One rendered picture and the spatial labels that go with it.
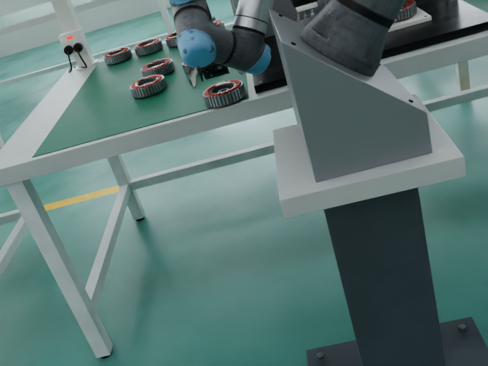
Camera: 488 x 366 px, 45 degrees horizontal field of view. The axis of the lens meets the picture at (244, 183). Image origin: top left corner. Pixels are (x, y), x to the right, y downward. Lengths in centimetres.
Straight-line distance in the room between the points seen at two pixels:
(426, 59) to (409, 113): 56
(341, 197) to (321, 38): 27
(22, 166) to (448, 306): 128
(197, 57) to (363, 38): 37
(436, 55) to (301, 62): 67
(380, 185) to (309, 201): 12
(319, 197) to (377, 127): 15
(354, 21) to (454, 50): 60
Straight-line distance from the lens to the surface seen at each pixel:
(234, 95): 153
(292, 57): 96
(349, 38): 103
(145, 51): 236
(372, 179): 102
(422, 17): 175
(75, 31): 246
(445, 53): 159
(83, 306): 195
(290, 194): 103
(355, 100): 100
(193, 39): 122
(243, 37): 130
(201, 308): 209
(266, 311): 198
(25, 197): 177
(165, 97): 176
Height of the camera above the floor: 125
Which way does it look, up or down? 27 degrees down
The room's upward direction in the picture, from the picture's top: 17 degrees counter-clockwise
